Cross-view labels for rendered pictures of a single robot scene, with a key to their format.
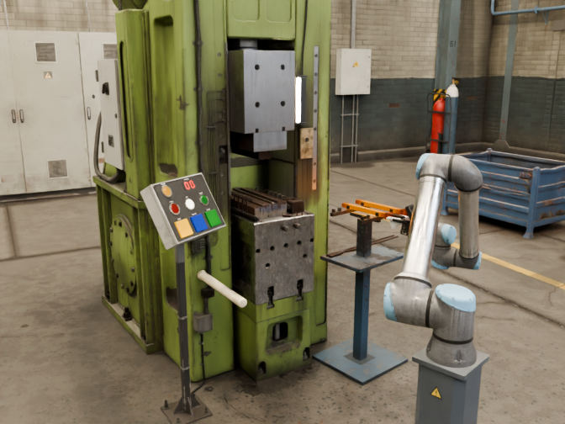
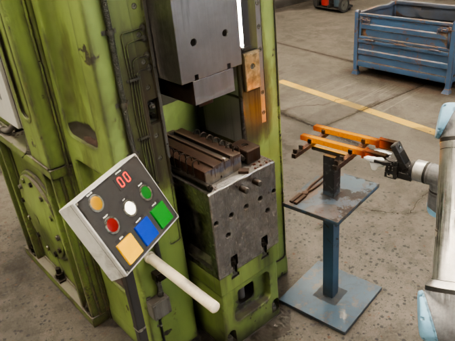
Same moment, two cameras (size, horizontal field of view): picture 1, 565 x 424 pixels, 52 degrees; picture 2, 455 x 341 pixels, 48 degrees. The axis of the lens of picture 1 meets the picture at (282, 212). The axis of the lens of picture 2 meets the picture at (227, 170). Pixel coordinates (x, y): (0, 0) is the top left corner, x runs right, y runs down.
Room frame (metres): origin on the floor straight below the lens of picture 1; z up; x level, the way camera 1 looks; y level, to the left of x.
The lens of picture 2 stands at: (1.08, 0.22, 1.96)
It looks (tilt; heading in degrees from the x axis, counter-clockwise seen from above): 29 degrees down; 355
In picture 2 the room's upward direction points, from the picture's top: 6 degrees counter-clockwise
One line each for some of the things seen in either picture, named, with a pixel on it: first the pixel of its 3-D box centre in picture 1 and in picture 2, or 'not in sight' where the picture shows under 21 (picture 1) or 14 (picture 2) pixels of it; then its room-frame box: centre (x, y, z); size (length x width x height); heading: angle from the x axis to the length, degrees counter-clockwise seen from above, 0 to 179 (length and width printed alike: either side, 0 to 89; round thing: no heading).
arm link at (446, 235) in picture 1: (441, 233); (441, 177); (2.71, -0.78, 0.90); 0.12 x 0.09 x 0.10; 40
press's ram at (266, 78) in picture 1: (256, 90); (182, 13); (3.13, 0.14, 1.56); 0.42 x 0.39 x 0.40; 33
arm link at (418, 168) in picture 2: not in sight; (420, 170); (2.78, -0.73, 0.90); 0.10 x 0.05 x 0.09; 130
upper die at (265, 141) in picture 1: (250, 137); (182, 76); (3.11, 0.18, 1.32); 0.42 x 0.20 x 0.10; 33
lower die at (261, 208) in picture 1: (250, 202); (192, 153); (3.11, 0.18, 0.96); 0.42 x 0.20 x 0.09; 33
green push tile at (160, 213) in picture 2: (212, 218); (160, 214); (2.58, 0.33, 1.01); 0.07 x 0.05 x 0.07; 148
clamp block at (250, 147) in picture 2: (293, 204); (244, 151); (3.08, -0.06, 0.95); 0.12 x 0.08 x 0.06; 33
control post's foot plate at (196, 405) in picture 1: (185, 403); not in sight; (2.56, 0.49, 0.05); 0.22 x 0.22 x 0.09; 33
